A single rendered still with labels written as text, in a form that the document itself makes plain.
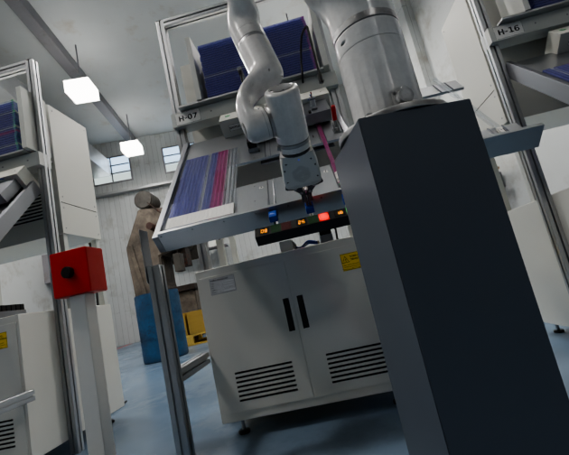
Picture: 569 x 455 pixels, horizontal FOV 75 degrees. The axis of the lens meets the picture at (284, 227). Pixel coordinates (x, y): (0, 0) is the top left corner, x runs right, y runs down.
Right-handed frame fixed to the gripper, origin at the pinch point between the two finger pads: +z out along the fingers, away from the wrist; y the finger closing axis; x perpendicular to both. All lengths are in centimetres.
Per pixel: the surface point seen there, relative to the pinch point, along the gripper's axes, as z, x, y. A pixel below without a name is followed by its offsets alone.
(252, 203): 3.7, 10.0, -17.4
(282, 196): 3.7, 9.9, -7.6
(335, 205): 6.6, 2.3, 7.6
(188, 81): -14, 112, -46
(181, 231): 2.6, 2.3, -39.6
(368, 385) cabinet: 69, -20, 5
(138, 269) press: 350, 443, -342
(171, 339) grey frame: 25, -19, -49
